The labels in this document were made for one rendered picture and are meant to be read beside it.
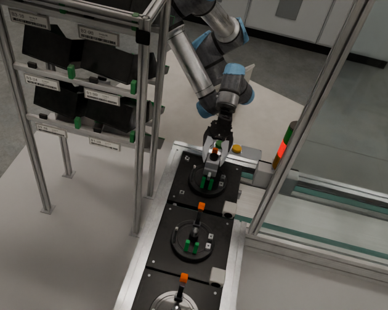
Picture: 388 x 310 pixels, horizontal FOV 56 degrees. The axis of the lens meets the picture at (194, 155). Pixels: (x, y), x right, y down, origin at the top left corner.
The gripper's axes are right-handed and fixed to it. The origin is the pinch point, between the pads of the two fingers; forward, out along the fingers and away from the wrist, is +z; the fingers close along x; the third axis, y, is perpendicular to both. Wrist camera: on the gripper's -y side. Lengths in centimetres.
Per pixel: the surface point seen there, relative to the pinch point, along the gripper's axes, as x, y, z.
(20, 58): 186, 187, -71
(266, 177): -16.3, -16.6, 3.0
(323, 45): -90, 258, -183
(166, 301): 3.5, -17.8, 43.3
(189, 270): -1.0, -9.4, 35.2
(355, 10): -18, -61, -25
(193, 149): 8.6, 22.1, -5.4
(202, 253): -3.4, -7.6, 29.6
